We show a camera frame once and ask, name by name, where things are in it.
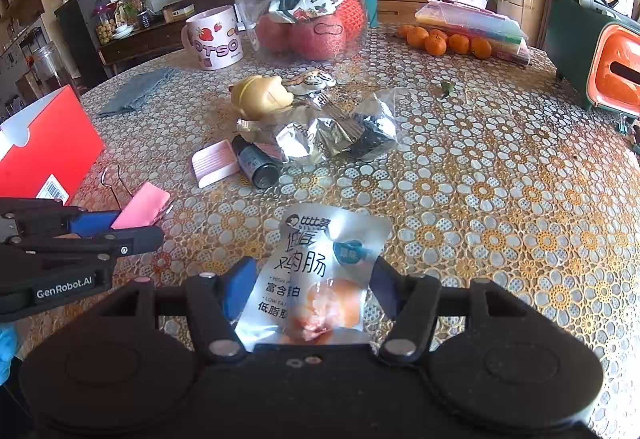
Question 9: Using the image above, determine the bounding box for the gold foil packet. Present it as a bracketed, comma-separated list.
[236, 104, 366, 165]

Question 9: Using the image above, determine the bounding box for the green and orange box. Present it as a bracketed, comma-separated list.
[542, 0, 640, 120]

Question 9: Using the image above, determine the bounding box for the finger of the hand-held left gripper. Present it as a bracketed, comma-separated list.
[0, 225, 165, 293]
[0, 198, 121, 241]

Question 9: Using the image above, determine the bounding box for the pink strawberry mug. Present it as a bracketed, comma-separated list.
[181, 5, 244, 71]

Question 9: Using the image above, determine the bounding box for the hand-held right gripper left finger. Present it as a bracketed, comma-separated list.
[87, 256, 258, 363]

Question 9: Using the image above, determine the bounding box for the row of tangerines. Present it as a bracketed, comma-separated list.
[397, 24, 493, 60]

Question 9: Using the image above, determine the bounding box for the wooden television cabinet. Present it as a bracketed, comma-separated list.
[97, 0, 436, 77]

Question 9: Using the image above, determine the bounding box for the pink binder clip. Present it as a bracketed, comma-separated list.
[100, 164, 176, 231]

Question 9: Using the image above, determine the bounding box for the person's left hand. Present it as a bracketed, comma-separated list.
[0, 323, 19, 386]

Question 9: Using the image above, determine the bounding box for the white striped cat figurine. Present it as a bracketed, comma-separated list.
[282, 69, 337, 96]

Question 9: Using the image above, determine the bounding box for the yellow toy figurine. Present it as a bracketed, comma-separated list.
[229, 75, 295, 122]

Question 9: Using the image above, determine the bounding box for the tall glass jar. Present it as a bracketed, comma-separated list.
[30, 42, 66, 86]

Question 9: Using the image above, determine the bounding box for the red apple in foam net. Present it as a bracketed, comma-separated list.
[256, 15, 291, 52]
[336, 0, 367, 42]
[289, 15, 347, 61]

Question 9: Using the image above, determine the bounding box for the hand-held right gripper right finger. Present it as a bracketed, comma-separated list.
[369, 255, 547, 366]

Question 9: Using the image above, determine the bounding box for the stack of colourful folders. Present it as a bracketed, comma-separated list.
[415, 0, 532, 66]

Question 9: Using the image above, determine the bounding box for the jar of yellow balls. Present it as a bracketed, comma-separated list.
[92, 4, 117, 45]

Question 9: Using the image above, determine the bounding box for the grey cloth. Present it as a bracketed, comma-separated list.
[98, 66, 177, 116]

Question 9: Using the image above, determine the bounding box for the small pink tray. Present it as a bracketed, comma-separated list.
[191, 140, 240, 189]

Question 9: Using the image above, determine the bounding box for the black cabinet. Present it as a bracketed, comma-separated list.
[54, 0, 118, 90]

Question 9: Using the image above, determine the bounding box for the yellow flat box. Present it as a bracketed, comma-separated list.
[162, 2, 196, 22]

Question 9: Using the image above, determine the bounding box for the silver snack packet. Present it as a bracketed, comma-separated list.
[235, 205, 393, 354]

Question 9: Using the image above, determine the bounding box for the blue thread spool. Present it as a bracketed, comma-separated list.
[231, 135, 281, 190]

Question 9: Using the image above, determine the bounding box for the clear bag with dark contents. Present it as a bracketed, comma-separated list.
[345, 88, 401, 160]

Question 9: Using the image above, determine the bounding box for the white cardboard box red rim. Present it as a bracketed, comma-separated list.
[0, 85, 106, 206]

